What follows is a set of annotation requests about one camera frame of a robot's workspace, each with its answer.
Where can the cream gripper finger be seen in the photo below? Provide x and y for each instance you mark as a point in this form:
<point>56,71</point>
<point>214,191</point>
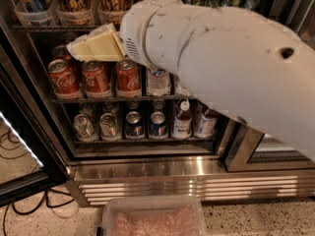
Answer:
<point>78,48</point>
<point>106,46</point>

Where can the orange tall can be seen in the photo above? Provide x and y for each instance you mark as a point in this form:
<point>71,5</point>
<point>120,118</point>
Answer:
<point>112,11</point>
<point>74,12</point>

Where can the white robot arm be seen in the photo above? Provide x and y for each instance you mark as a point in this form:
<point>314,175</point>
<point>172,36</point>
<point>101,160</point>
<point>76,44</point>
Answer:
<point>238,62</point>

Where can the front middle cola can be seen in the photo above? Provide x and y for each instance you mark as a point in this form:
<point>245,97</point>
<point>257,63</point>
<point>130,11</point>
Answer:
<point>97,79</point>

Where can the second row left cola can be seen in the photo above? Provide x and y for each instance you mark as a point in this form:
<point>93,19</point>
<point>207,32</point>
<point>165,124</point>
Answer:
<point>61,52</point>

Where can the front right cola can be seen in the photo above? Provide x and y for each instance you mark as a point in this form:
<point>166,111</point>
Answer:
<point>127,78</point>

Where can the front left cola can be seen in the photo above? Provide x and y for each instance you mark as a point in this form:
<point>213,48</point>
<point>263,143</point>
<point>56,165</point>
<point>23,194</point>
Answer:
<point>65,82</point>

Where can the green soda can right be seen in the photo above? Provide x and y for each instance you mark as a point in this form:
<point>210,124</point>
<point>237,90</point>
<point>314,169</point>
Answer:
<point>109,128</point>

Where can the green soda can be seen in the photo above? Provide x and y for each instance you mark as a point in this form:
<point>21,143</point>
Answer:
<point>109,128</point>
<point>85,128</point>

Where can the blue tall can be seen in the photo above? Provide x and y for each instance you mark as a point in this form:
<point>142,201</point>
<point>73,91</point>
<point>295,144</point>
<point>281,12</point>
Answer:
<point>34,12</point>

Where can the green soda can left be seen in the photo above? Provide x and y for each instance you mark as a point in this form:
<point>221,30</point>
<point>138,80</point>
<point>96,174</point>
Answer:
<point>85,128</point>

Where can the blue soda can left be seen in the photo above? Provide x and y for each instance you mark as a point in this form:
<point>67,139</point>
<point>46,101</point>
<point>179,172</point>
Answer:
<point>134,128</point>

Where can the blue soda can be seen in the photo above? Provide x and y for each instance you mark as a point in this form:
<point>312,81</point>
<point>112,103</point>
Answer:
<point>158,128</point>
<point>134,128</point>

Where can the blue soda can right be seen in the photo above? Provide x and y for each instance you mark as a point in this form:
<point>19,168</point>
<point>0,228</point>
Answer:
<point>158,128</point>

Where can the steel fridge base grille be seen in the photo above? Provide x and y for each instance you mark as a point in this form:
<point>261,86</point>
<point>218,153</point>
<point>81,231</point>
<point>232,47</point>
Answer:
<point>95,183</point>

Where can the open fridge glass door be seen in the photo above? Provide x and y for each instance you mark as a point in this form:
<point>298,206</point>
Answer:
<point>15,115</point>

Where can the front left water bottle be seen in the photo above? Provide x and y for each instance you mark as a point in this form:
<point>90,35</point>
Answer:
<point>158,82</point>

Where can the tea bottle left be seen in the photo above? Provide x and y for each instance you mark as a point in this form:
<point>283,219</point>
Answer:
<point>182,117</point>

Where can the tea bottle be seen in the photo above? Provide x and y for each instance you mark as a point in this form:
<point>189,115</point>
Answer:
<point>204,121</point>
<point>182,117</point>

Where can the tea bottle right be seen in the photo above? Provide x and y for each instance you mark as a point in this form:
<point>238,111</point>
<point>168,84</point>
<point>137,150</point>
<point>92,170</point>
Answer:
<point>204,121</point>

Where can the clear plastic bin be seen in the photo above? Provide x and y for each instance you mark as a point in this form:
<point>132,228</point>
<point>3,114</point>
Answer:
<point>154,216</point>

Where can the top wire shelf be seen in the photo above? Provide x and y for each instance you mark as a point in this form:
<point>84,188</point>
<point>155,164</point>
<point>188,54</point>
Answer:
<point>53,28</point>

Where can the wire shelf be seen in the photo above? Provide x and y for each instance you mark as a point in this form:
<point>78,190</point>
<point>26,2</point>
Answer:
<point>116,99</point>
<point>53,28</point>

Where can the middle wire shelf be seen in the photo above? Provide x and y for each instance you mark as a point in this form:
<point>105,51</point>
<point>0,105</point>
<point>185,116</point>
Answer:
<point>116,99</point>

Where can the right fridge door frame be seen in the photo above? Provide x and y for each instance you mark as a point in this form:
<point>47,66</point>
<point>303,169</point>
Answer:
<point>245,149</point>

